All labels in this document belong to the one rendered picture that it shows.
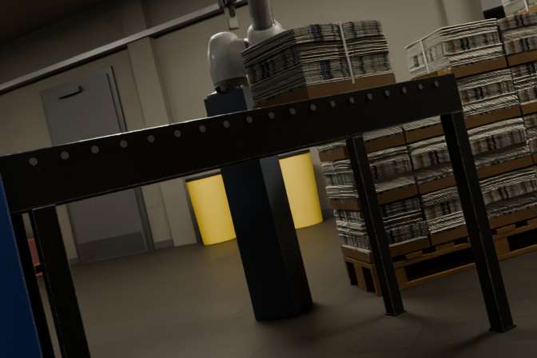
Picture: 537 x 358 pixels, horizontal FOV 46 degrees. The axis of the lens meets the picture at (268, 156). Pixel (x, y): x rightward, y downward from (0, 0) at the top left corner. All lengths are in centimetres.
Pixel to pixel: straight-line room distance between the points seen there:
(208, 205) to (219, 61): 363
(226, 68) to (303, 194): 324
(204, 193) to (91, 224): 202
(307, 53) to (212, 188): 450
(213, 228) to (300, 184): 103
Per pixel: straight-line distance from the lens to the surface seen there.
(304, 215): 589
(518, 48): 313
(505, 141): 303
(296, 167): 585
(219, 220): 630
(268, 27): 277
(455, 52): 297
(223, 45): 280
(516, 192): 304
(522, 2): 347
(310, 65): 187
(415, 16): 607
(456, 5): 591
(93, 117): 767
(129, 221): 751
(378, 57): 206
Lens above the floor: 66
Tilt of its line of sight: 1 degrees up
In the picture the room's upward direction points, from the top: 13 degrees counter-clockwise
